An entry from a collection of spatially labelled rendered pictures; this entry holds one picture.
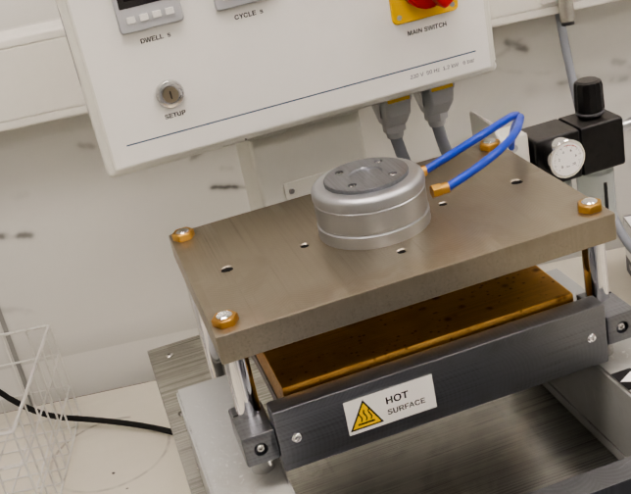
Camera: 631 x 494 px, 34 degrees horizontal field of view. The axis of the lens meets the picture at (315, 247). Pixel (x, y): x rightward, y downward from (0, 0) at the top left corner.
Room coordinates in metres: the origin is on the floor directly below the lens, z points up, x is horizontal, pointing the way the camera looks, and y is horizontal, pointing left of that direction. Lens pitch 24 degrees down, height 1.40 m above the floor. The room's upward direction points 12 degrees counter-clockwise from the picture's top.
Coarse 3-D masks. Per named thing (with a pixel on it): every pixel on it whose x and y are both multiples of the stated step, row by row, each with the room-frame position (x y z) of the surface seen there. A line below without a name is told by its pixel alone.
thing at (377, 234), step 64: (512, 128) 0.69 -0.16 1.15; (320, 192) 0.64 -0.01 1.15; (384, 192) 0.62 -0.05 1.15; (448, 192) 0.64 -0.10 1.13; (512, 192) 0.66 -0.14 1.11; (576, 192) 0.64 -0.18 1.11; (192, 256) 0.66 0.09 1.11; (256, 256) 0.64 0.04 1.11; (320, 256) 0.62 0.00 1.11; (384, 256) 0.60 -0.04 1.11; (448, 256) 0.58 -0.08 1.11; (512, 256) 0.58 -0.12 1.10; (256, 320) 0.55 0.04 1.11; (320, 320) 0.55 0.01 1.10
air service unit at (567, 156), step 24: (576, 96) 0.83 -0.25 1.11; (600, 96) 0.83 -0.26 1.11; (552, 120) 0.85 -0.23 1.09; (576, 120) 0.84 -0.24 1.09; (600, 120) 0.82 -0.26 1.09; (624, 120) 0.84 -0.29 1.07; (528, 144) 0.82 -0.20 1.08; (552, 144) 0.80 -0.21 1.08; (576, 144) 0.80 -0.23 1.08; (600, 144) 0.82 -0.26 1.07; (552, 168) 0.79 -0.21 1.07; (576, 168) 0.80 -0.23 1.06; (600, 168) 0.82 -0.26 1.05; (600, 192) 0.82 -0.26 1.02
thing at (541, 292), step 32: (480, 288) 0.62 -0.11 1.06; (512, 288) 0.61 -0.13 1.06; (544, 288) 0.61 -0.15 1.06; (384, 320) 0.61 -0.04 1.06; (416, 320) 0.60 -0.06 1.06; (448, 320) 0.59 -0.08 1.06; (480, 320) 0.58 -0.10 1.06; (512, 320) 0.58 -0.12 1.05; (288, 352) 0.59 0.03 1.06; (320, 352) 0.58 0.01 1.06; (352, 352) 0.58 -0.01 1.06; (384, 352) 0.57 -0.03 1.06; (416, 352) 0.57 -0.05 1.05; (288, 384) 0.55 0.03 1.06
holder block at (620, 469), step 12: (600, 468) 0.49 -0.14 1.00; (612, 468) 0.49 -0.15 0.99; (624, 468) 0.49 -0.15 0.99; (564, 480) 0.49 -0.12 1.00; (576, 480) 0.48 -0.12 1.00; (588, 480) 0.48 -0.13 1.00; (600, 480) 0.48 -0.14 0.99; (612, 480) 0.48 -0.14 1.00; (624, 480) 0.48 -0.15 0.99; (540, 492) 0.48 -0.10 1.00; (552, 492) 0.48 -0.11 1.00; (564, 492) 0.48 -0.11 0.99; (576, 492) 0.47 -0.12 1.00; (588, 492) 0.47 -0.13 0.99; (600, 492) 0.47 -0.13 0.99; (612, 492) 0.47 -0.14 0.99; (624, 492) 0.48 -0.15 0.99
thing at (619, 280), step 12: (612, 252) 1.13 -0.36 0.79; (624, 252) 1.12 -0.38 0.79; (552, 264) 1.13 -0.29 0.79; (564, 264) 1.13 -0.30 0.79; (576, 264) 1.12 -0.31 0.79; (612, 264) 1.10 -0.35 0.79; (624, 264) 1.09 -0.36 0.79; (576, 276) 1.09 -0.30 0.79; (612, 276) 1.07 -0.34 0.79; (624, 276) 1.06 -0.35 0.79; (612, 288) 1.04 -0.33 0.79; (624, 288) 1.04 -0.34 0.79; (624, 300) 1.01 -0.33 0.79
